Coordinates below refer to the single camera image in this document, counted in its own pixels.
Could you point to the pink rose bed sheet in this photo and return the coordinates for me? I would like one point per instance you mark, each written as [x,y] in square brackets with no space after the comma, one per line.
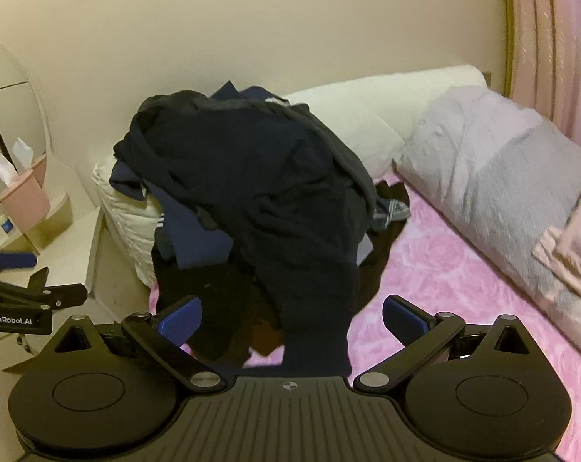
[434,268]

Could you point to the pink tissue box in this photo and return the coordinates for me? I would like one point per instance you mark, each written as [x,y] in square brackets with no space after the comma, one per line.
[23,198]

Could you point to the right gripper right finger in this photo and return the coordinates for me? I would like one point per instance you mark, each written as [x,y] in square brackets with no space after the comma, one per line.
[423,336]

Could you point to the dark navy fleece pants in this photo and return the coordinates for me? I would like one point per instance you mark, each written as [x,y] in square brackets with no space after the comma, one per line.
[296,288]

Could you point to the beige folded blanket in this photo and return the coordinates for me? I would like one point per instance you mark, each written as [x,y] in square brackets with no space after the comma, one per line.
[559,250]

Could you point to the pile of dark clothes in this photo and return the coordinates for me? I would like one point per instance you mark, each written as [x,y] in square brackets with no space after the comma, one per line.
[249,172]

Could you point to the white pillow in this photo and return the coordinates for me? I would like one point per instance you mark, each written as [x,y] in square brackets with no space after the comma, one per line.
[374,116]

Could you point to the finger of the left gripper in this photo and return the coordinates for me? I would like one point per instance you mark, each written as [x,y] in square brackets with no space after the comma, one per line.
[17,260]
[36,291]

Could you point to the pink curtain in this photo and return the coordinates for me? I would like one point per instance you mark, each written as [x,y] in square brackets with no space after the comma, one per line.
[543,60]

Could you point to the grey folded quilt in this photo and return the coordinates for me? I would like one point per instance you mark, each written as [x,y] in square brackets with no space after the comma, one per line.
[501,174]

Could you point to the oval white mirror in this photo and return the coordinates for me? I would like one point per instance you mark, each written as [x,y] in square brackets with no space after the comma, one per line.
[21,116]

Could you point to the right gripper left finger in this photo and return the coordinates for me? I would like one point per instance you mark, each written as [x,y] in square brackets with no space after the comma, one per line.
[161,336]

